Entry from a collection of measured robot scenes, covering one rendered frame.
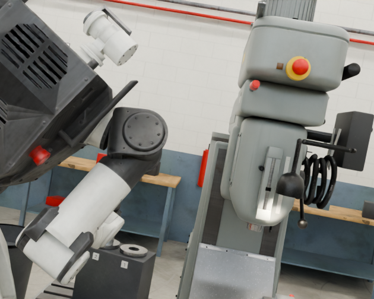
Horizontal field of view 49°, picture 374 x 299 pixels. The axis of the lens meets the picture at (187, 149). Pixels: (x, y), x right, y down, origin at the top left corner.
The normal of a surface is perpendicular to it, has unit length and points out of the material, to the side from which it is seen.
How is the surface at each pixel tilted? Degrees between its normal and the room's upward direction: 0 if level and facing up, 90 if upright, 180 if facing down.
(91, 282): 90
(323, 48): 90
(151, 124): 68
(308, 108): 90
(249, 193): 90
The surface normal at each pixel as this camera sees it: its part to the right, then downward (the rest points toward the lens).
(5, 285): 0.15, 0.08
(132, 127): 0.15, -0.30
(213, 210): -0.07, 0.04
